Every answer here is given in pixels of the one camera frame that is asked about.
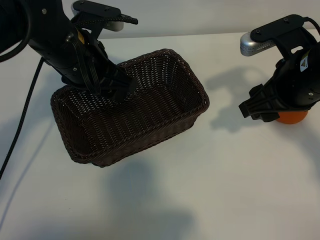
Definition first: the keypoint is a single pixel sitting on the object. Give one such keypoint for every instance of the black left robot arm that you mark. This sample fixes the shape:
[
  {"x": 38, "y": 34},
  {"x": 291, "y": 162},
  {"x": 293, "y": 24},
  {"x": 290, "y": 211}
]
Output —
[{"x": 15, "y": 20}]

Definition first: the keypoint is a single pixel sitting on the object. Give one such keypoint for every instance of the black left camera mount bracket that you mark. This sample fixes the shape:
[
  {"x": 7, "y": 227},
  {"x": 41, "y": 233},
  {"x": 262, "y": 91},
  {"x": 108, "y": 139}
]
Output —
[{"x": 100, "y": 10}]

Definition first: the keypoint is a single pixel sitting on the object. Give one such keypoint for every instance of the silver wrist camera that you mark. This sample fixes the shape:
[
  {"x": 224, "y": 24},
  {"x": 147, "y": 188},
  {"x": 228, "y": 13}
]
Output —
[
  {"x": 250, "y": 46},
  {"x": 116, "y": 27}
]

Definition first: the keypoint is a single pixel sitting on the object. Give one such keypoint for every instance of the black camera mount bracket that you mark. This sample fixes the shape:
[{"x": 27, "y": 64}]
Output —
[
  {"x": 275, "y": 27},
  {"x": 100, "y": 10}
]

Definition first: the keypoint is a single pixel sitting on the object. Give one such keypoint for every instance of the orange fruit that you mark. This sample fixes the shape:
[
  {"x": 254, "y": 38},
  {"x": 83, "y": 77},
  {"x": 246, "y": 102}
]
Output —
[{"x": 291, "y": 118}]

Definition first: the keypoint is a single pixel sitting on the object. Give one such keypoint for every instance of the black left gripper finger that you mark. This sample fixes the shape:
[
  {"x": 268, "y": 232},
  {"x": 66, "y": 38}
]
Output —
[
  {"x": 120, "y": 97},
  {"x": 125, "y": 83}
]

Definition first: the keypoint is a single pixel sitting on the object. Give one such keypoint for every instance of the dark brown wicker basket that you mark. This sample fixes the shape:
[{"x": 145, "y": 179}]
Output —
[{"x": 150, "y": 112}]

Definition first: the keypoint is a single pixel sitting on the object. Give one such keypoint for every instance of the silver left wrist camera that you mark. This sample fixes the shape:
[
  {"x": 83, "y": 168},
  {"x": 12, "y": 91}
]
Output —
[{"x": 116, "y": 27}]

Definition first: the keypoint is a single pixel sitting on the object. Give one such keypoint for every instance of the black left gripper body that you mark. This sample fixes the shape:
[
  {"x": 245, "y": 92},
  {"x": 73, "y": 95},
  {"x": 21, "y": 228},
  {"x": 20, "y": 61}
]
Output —
[{"x": 62, "y": 57}]

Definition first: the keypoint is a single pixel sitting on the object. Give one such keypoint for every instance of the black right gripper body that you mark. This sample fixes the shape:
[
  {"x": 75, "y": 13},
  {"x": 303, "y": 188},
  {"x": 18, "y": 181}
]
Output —
[{"x": 295, "y": 85}]

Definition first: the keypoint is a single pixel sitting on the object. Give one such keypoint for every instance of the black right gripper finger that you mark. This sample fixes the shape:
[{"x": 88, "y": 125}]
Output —
[
  {"x": 268, "y": 117},
  {"x": 257, "y": 105}
]

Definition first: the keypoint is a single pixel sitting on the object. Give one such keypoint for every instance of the black right camera mount bracket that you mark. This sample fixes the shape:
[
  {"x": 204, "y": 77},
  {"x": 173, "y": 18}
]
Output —
[{"x": 275, "y": 27}]

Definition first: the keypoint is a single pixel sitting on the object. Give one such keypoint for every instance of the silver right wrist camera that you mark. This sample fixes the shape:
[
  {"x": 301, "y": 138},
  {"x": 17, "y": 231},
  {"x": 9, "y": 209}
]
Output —
[{"x": 250, "y": 46}]

